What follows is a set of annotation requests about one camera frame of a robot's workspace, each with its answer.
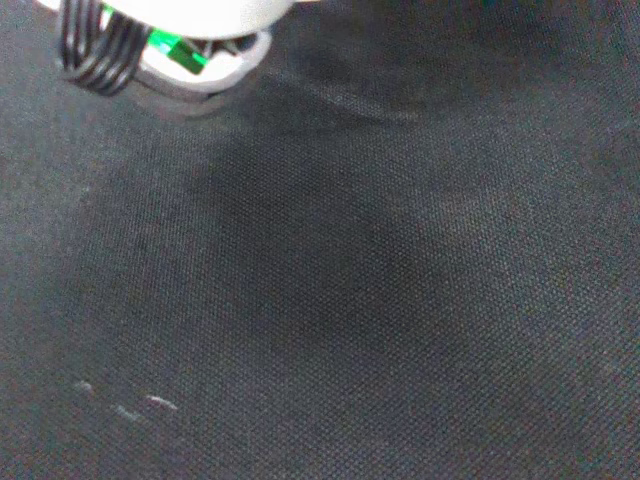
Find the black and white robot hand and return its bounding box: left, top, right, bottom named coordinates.
left=37, top=0, right=275, bottom=110

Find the black table cloth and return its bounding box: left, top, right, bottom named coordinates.
left=0, top=0, right=640, bottom=480

